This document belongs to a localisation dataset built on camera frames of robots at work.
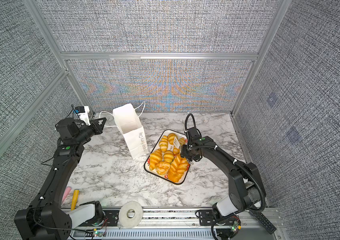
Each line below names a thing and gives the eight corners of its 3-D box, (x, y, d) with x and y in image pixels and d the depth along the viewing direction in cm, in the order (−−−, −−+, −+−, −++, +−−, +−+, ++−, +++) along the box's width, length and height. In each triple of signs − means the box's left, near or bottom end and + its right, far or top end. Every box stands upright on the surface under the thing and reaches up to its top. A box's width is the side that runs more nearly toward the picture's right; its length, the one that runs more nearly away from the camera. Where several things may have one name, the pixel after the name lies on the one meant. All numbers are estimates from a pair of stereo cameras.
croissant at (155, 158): (149, 170, 90) (149, 167, 88) (151, 151, 99) (150, 148, 96) (161, 170, 90) (161, 167, 88) (162, 151, 99) (162, 148, 96)
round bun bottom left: (154, 172, 89) (153, 170, 86) (158, 161, 94) (158, 158, 91) (166, 176, 88) (166, 174, 85) (170, 165, 92) (171, 162, 90)
